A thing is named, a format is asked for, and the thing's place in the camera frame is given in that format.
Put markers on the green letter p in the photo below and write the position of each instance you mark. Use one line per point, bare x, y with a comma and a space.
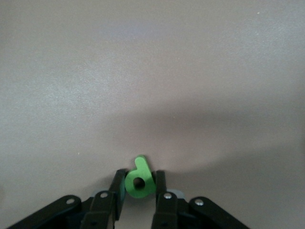
143, 171

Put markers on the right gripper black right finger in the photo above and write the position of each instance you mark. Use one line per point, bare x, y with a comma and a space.
166, 212

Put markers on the brown paper table cover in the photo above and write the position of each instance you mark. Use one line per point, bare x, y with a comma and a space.
143, 71

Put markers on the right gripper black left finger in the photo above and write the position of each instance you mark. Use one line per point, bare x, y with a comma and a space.
100, 210

